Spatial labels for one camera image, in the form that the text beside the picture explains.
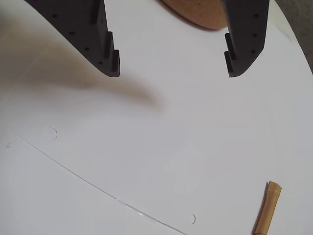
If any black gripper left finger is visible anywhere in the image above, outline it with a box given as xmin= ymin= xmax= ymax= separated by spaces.
xmin=24 ymin=0 xmax=120 ymax=78

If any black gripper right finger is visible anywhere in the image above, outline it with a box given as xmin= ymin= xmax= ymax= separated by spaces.
xmin=223 ymin=0 xmax=269 ymax=78

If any tan bamboo pen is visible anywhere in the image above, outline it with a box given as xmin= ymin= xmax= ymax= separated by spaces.
xmin=251 ymin=180 xmax=282 ymax=235

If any brown cork pen holder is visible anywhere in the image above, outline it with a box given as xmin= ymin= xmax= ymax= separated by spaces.
xmin=157 ymin=0 xmax=230 ymax=30

